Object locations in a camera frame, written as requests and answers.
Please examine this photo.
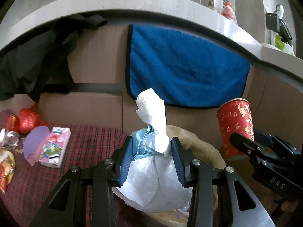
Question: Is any black cloth hanging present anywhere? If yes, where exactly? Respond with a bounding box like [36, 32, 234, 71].
[1, 14, 107, 103]

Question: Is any red paper cup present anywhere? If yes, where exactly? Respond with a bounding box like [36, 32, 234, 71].
[217, 98, 254, 159]

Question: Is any white tissue bundle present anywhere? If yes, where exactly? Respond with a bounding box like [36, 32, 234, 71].
[113, 88, 192, 212]

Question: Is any clear bottle with label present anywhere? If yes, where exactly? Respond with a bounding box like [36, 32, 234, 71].
[208, 1, 216, 11]

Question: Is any trash bin with yellow bag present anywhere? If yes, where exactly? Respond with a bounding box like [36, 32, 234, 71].
[147, 125, 226, 226]

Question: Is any red gold snack wrapper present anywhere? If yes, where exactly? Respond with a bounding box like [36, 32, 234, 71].
[0, 150, 15, 194]

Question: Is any red plastic bag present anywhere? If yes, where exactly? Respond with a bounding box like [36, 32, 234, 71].
[19, 103, 48, 134]

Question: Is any purple felt coaster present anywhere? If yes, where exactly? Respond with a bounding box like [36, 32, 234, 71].
[23, 126, 50, 166]

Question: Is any pink Kleenex tissue pack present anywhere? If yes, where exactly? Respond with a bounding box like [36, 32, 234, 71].
[38, 127, 71, 168]

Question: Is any red drink bottle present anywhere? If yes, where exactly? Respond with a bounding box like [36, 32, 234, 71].
[221, 2, 238, 25]

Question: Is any red drink can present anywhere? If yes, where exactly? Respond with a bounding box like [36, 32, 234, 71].
[1, 115, 20, 147]

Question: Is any blue towel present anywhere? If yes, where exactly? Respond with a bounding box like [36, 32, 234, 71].
[125, 24, 250, 109]

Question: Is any green plastic bag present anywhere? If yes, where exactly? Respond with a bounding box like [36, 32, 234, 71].
[275, 34, 295, 56]

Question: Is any red plaid tablecloth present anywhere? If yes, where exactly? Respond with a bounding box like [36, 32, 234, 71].
[1, 125, 127, 226]

